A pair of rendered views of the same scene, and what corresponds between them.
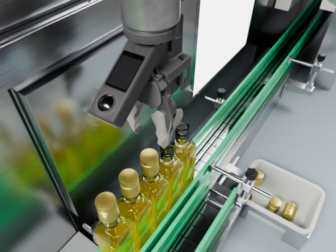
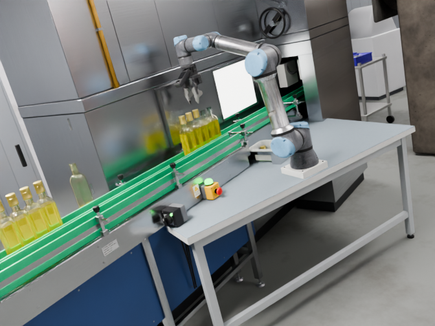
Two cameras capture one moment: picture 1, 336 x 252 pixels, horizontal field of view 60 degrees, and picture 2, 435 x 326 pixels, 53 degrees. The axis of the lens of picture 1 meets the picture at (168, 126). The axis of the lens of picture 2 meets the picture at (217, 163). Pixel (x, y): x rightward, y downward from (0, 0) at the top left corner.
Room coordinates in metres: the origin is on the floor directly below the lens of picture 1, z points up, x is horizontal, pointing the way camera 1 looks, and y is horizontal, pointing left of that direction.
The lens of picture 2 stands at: (-2.01, -0.31, 1.59)
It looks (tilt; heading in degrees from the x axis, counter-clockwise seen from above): 18 degrees down; 7
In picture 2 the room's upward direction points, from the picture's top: 14 degrees counter-clockwise
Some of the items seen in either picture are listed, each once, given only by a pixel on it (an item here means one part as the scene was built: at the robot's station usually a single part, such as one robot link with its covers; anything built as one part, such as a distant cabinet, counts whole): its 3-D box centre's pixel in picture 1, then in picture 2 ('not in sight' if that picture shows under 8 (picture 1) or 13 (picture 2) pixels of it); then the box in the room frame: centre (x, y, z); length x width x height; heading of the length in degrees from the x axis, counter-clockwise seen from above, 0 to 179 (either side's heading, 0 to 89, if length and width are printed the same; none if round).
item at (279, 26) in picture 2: not in sight; (273, 22); (1.18, -0.53, 1.49); 0.21 x 0.05 x 0.21; 55
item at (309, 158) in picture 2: not in sight; (302, 155); (0.18, -0.49, 0.83); 0.15 x 0.15 x 0.10
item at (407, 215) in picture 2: not in sight; (318, 235); (0.16, -0.50, 0.36); 1.51 x 0.09 x 0.71; 125
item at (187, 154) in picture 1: (180, 170); (214, 132); (0.44, -0.03, 0.99); 0.06 x 0.06 x 0.21; 56
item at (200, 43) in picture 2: not in sight; (198, 43); (0.32, -0.07, 1.50); 0.11 x 0.11 x 0.08; 56
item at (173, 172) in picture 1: (167, 186); (208, 136); (0.39, 0.00, 0.99); 0.06 x 0.06 x 0.21; 55
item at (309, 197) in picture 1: (276, 199); (270, 151); (0.47, -0.33, 0.80); 0.22 x 0.17 x 0.09; 55
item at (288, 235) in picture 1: (267, 197); (266, 152); (0.48, -0.31, 0.79); 0.27 x 0.17 x 0.08; 55
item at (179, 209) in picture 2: not in sight; (175, 215); (-0.19, 0.17, 0.79); 0.08 x 0.08 x 0.08; 55
